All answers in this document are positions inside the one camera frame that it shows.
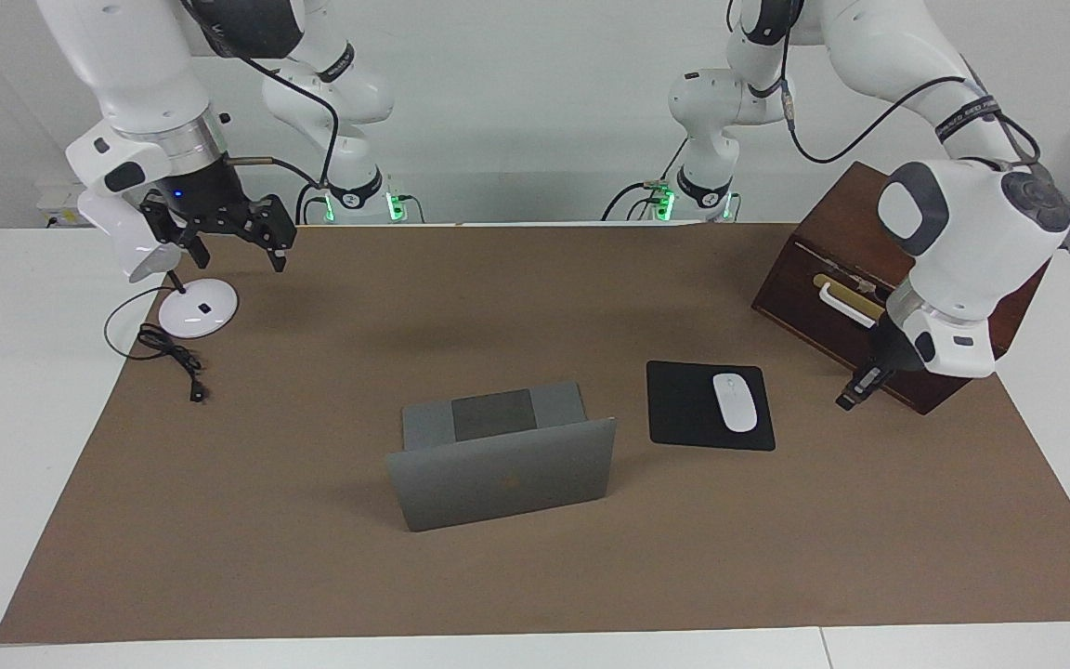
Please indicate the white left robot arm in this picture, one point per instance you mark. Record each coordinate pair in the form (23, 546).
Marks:
(962, 242)

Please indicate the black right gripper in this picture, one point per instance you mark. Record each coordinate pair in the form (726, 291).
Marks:
(205, 195)

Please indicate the white computer mouse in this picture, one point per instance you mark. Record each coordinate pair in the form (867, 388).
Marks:
(736, 404)

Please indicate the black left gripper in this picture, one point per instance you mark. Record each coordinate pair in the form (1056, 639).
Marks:
(893, 346)

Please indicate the brass box plate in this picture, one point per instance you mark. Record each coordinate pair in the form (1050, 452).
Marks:
(830, 282)

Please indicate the brown table mat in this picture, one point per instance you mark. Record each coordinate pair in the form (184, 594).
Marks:
(312, 576)

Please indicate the dark brown wooden box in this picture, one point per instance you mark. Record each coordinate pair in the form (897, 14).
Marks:
(832, 214)

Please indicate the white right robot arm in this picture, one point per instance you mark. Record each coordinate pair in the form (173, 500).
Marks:
(117, 56)

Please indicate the silver grey laptop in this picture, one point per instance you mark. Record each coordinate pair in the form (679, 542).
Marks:
(498, 483)

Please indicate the black mouse pad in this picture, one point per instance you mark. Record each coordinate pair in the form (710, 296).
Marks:
(684, 409)

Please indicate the white desk lamp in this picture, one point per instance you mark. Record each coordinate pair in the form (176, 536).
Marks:
(196, 311)

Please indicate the white power strip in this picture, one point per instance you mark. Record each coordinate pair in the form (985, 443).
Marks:
(52, 209)

